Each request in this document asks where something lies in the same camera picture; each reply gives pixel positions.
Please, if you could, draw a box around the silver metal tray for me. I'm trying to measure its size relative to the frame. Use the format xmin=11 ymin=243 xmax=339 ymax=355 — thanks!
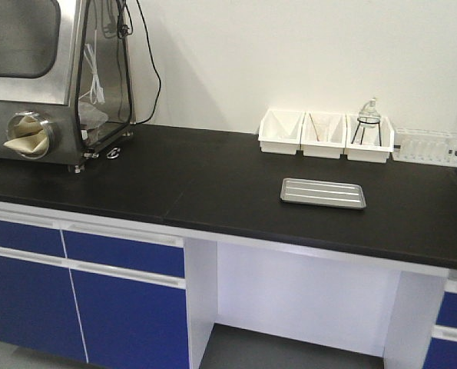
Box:
xmin=280 ymin=178 xmax=366 ymax=210

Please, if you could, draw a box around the left white plastic bin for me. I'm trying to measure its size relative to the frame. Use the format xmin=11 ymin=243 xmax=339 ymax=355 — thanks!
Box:
xmin=258 ymin=109 xmax=305 ymax=155

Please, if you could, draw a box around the white plastic bin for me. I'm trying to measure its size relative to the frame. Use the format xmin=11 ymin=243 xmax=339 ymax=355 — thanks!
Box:
xmin=300 ymin=111 xmax=347 ymax=159
xmin=344 ymin=115 xmax=395 ymax=163
xmin=258 ymin=109 xmax=305 ymax=155

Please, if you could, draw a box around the middle white plastic bin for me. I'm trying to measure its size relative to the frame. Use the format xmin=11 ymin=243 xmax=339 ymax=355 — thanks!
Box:
xmin=300 ymin=111 xmax=347 ymax=159

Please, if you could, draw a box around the right white plastic bin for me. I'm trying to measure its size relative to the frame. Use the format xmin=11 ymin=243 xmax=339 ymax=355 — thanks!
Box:
xmin=344 ymin=115 xmax=395 ymax=163

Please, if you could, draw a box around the glass flask on tripod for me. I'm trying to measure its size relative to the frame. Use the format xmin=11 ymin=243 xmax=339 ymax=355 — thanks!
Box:
xmin=351 ymin=98 xmax=382 ymax=145

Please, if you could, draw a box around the blue and white cabinet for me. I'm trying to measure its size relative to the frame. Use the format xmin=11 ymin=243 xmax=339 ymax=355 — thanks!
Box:
xmin=0 ymin=203 xmax=217 ymax=368

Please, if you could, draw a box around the stainless steel glove box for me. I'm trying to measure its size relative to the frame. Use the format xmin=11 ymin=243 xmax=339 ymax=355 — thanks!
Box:
xmin=0 ymin=1 xmax=134 ymax=172

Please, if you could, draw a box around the beige rubber glove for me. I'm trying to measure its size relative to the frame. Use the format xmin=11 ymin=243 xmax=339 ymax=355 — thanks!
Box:
xmin=3 ymin=112 xmax=51 ymax=158

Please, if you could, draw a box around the clear test tube rack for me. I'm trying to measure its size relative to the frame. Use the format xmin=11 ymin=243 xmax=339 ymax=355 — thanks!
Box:
xmin=392 ymin=128 xmax=457 ymax=168

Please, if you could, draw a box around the right blue drawer cabinet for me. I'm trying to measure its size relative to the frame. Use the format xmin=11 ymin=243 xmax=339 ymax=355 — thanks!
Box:
xmin=423 ymin=271 xmax=457 ymax=368

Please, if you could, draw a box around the black power cable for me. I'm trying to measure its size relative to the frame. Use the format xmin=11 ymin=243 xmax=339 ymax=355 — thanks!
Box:
xmin=116 ymin=0 xmax=162 ymax=125

